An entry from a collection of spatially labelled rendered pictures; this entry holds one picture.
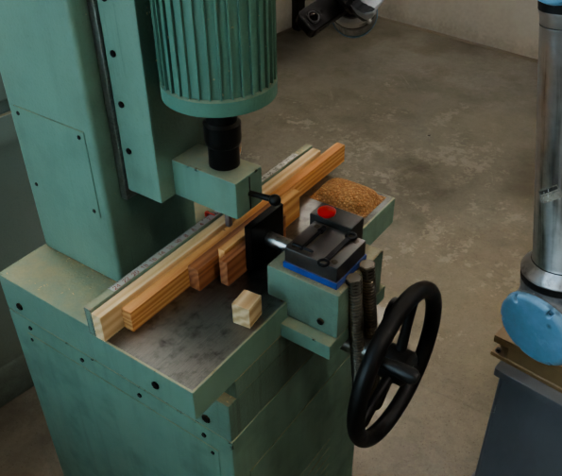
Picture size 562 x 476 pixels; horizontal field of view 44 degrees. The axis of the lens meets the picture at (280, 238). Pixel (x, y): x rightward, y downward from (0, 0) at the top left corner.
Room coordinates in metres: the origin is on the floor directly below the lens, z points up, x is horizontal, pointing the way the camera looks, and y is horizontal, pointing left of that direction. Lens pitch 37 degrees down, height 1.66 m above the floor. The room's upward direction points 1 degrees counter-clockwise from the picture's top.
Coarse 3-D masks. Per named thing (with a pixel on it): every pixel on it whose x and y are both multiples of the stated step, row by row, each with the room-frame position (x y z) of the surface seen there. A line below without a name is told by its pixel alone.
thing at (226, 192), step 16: (176, 160) 1.01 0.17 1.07; (192, 160) 1.01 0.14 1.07; (208, 160) 1.01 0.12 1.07; (240, 160) 1.01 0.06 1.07; (176, 176) 1.01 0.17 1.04; (192, 176) 0.98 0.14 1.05; (208, 176) 0.96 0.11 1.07; (224, 176) 0.96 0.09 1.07; (240, 176) 0.96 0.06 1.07; (256, 176) 0.97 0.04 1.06; (176, 192) 1.01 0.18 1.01; (192, 192) 0.99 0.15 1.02; (208, 192) 0.97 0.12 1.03; (224, 192) 0.95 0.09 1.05; (240, 192) 0.94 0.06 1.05; (224, 208) 0.95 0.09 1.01; (240, 208) 0.94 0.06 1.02
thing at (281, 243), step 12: (264, 216) 0.95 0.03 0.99; (276, 216) 0.97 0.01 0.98; (252, 228) 0.92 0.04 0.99; (264, 228) 0.94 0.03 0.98; (276, 228) 0.97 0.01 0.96; (252, 240) 0.92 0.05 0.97; (264, 240) 0.94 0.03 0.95; (276, 240) 0.93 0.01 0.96; (288, 240) 0.93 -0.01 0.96; (252, 252) 0.92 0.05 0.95; (264, 252) 0.94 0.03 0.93; (252, 264) 0.91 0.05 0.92
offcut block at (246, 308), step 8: (240, 296) 0.82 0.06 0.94; (248, 296) 0.81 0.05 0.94; (256, 296) 0.81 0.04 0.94; (232, 304) 0.80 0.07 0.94; (240, 304) 0.80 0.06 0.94; (248, 304) 0.80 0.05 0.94; (256, 304) 0.80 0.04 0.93; (232, 312) 0.80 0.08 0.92; (240, 312) 0.79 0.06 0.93; (248, 312) 0.78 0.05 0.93; (256, 312) 0.80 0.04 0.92; (240, 320) 0.79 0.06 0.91; (248, 320) 0.78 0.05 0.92; (256, 320) 0.80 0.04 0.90
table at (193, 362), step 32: (384, 224) 1.11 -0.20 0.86; (192, 288) 0.88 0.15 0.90; (224, 288) 0.88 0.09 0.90; (256, 288) 0.88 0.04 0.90; (160, 320) 0.81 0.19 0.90; (192, 320) 0.80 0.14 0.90; (224, 320) 0.80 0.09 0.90; (288, 320) 0.83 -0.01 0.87; (96, 352) 0.78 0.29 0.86; (128, 352) 0.74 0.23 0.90; (160, 352) 0.74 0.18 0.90; (192, 352) 0.73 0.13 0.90; (224, 352) 0.73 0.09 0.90; (256, 352) 0.77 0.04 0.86; (320, 352) 0.78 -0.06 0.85; (160, 384) 0.69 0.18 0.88; (192, 384) 0.67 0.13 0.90; (224, 384) 0.71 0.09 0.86; (192, 416) 0.66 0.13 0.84
